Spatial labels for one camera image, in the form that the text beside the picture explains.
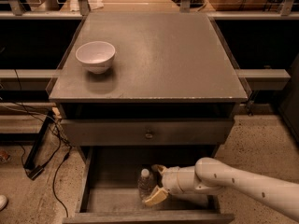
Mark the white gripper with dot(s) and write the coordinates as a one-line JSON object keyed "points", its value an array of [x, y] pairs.
{"points": [[170, 178]]}

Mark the clear plastic water bottle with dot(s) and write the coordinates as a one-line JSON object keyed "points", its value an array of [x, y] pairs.
{"points": [[146, 183]]}

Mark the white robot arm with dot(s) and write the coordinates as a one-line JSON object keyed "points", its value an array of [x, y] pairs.
{"points": [[209, 177]]}

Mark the open middle drawer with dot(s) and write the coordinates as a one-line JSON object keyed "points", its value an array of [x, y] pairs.
{"points": [[109, 192]]}

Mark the closed top drawer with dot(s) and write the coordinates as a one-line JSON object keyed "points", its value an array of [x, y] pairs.
{"points": [[131, 132]]}

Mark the grey wooden drawer cabinet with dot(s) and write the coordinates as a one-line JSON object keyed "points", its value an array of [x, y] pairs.
{"points": [[167, 66]]}

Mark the black metal stand leg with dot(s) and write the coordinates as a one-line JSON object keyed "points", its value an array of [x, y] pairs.
{"points": [[30, 161]]}

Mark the white ceramic bowl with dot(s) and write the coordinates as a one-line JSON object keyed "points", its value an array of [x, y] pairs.
{"points": [[96, 57]]}

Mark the white shoe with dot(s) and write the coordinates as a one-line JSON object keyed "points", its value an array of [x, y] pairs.
{"points": [[3, 202]]}

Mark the white paper sheet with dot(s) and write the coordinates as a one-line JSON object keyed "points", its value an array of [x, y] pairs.
{"points": [[94, 4]]}

